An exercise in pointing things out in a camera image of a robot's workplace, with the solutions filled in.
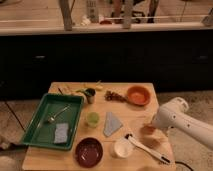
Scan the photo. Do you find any dark metal cup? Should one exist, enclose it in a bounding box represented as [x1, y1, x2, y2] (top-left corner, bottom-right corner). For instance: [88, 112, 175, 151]
[85, 88, 96, 104]

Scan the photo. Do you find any red apple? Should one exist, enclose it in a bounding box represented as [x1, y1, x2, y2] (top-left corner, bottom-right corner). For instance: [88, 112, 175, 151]
[141, 124, 156, 135]

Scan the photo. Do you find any green plastic tray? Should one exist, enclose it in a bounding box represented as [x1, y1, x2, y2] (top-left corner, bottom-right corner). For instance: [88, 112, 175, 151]
[21, 93, 84, 150]

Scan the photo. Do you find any white plastic cup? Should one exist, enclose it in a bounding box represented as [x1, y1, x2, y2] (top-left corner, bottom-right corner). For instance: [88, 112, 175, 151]
[113, 138, 133, 158]

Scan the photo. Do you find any metal spoon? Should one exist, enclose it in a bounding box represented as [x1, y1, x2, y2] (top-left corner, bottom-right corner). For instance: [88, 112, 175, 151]
[46, 105, 70, 123]

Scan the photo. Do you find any grey folded cloth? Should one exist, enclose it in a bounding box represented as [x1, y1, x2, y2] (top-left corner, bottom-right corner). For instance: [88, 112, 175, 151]
[103, 112, 123, 137]

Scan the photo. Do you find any grey sponge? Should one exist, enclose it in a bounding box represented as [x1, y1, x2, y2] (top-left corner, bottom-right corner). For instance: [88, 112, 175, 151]
[54, 123, 69, 144]

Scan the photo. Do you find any dark red bowl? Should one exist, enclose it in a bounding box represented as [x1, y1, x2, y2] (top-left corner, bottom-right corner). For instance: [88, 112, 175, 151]
[75, 137, 103, 168]

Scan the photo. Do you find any green plastic cup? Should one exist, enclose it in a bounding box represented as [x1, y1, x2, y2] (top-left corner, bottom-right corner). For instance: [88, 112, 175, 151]
[86, 112, 100, 128]

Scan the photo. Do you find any wooden table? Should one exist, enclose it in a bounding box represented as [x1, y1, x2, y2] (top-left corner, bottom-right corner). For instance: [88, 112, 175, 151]
[22, 83, 176, 171]

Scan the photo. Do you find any orange bowl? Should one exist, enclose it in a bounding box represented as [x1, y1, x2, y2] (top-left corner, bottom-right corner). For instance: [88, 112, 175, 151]
[126, 86, 151, 106]

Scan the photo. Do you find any yellow banana toy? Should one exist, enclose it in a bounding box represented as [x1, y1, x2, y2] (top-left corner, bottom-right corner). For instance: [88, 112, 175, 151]
[84, 80, 104, 92]

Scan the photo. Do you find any black floor cable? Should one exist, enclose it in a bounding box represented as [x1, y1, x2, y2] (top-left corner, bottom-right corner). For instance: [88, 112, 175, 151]
[174, 160, 195, 171]

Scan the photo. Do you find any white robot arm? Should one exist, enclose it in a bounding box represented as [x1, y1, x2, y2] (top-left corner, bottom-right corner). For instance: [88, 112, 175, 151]
[151, 97, 213, 150]

